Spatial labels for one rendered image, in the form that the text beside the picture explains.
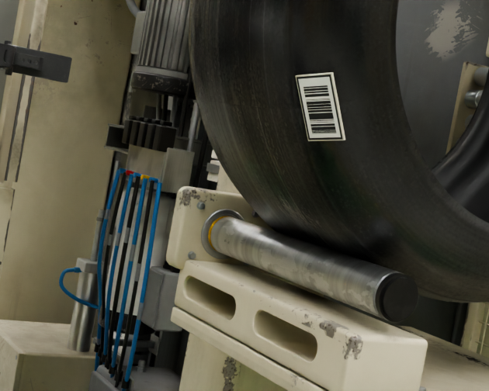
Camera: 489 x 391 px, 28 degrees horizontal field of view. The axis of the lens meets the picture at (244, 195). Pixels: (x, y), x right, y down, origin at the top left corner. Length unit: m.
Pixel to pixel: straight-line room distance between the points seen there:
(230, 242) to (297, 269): 0.15
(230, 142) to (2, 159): 0.47
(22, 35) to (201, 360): 0.51
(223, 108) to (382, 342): 0.28
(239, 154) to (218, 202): 0.18
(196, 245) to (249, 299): 0.16
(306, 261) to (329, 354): 0.12
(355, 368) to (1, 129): 0.70
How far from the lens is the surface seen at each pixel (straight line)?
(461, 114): 1.55
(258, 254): 1.06
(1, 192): 1.36
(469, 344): 1.49
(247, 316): 1.02
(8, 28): 1.40
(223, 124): 1.00
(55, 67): 1.16
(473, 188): 1.30
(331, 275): 0.94
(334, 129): 0.85
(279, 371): 0.96
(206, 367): 1.30
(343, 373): 0.88
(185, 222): 1.15
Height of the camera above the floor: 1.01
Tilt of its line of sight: 3 degrees down
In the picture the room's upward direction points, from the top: 10 degrees clockwise
